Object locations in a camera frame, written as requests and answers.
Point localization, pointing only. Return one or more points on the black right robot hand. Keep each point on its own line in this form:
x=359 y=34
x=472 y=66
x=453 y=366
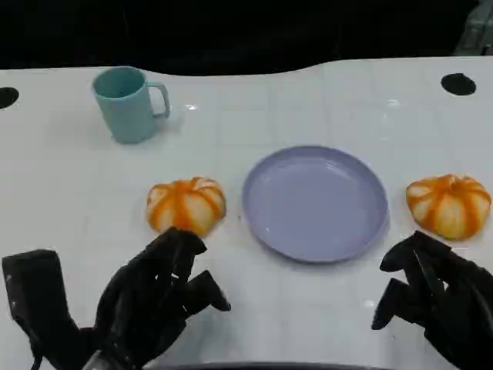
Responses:
x=450 y=300

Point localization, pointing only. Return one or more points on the orange and white bread roll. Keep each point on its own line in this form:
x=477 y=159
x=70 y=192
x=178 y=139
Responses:
x=448 y=206
x=185 y=206

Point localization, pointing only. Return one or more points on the lilac plate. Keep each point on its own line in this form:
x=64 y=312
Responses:
x=314 y=204

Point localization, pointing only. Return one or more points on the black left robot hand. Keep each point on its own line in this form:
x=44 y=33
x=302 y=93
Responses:
x=146 y=293

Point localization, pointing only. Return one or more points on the grey metal frame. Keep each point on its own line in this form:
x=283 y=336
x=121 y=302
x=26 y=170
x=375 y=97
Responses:
x=475 y=29

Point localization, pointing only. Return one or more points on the pale green mug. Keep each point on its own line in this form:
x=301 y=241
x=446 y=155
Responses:
x=125 y=106

